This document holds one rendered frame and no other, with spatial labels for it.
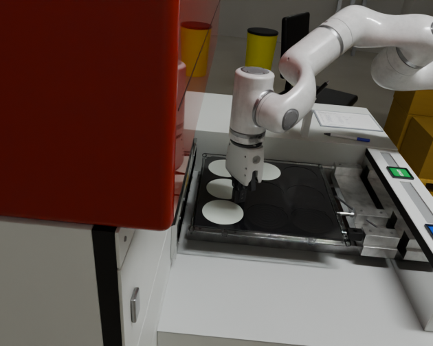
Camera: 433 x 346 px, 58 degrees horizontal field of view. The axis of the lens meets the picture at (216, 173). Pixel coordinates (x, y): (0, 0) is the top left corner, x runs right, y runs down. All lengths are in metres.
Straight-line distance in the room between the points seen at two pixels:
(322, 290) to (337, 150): 0.49
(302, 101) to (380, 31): 0.32
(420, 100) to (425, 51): 2.27
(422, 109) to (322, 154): 2.15
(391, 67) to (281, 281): 0.60
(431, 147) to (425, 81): 1.84
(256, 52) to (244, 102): 4.10
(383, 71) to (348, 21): 0.18
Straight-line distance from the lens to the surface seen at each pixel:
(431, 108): 3.37
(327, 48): 0.97
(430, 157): 3.04
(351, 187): 1.21
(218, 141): 1.21
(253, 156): 0.89
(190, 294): 0.86
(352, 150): 1.27
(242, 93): 0.83
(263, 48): 4.91
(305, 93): 0.83
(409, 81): 1.17
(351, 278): 0.98
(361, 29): 1.06
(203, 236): 0.98
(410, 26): 1.06
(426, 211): 1.05
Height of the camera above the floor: 1.46
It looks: 30 degrees down
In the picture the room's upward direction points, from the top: 5 degrees clockwise
